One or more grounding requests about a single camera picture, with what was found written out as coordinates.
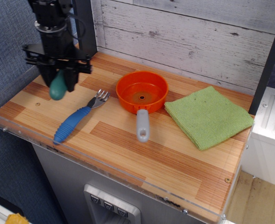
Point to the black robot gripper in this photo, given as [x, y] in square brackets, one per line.
[57, 52]

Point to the green toy cucumber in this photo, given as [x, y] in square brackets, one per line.
[58, 87]

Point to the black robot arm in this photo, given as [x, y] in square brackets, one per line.
[50, 13]

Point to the grey cabinet with button panel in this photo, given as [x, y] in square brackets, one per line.
[89, 196]

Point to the clear acrylic table guard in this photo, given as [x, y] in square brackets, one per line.
[168, 165]

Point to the yellow and black object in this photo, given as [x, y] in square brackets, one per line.
[16, 219]

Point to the green microfibre cloth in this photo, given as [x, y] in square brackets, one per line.
[208, 118]

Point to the white ribbed box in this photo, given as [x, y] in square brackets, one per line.
[259, 156]

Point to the blue handled metal fork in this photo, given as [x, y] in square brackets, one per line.
[68, 126]

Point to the black left frame post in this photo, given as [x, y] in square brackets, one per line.
[85, 26]

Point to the black frame post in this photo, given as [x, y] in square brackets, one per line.
[85, 26]
[263, 82]

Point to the orange pot grey handle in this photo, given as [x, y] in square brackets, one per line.
[142, 93]

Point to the black right frame post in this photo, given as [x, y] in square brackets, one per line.
[263, 82]

